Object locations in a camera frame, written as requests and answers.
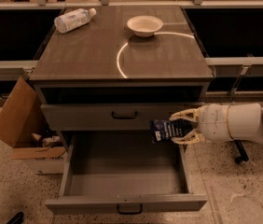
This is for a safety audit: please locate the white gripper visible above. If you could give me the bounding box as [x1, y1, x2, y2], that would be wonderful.
[169, 104, 231, 145]

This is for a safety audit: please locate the dark blueberry rxbar wrapper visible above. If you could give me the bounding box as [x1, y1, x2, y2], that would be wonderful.
[149, 119, 193, 142]

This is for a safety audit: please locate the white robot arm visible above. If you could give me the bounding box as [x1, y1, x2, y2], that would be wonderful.
[170, 103, 263, 144]

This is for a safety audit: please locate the closed grey upper drawer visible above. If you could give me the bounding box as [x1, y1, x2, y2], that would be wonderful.
[41, 103, 201, 132]

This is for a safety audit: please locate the open grey middle drawer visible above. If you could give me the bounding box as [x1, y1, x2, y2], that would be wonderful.
[45, 131, 207, 215]

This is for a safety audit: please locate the grey drawer cabinet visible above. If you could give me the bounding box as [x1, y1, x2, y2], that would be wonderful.
[29, 5, 215, 216]

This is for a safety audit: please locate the black wheeled base leg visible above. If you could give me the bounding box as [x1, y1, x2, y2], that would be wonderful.
[234, 140, 249, 164]

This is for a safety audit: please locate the white paper bowl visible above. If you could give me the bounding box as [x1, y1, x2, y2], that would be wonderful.
[127, 16, 163, 37]

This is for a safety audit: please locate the clear plastic water bottle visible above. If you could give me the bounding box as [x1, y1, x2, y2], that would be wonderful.
[54, 8, 97, 34]

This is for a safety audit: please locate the open cardboard box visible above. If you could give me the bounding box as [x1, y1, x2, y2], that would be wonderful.
[0, 77, 66, 175]

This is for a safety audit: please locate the black object on floor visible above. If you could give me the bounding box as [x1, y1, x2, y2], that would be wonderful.
[7, 212, 24, 224]

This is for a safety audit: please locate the black upper drawer handle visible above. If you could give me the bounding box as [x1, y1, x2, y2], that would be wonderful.
[111, 111, 138, 119]

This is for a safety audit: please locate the black drawer handle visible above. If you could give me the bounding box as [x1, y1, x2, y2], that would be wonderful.
[117, 203, 143, 215]
[111, 111, 138, 119]

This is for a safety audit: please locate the black middle drawer handle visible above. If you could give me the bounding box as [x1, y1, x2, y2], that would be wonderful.
[117, 203, 143, 215]

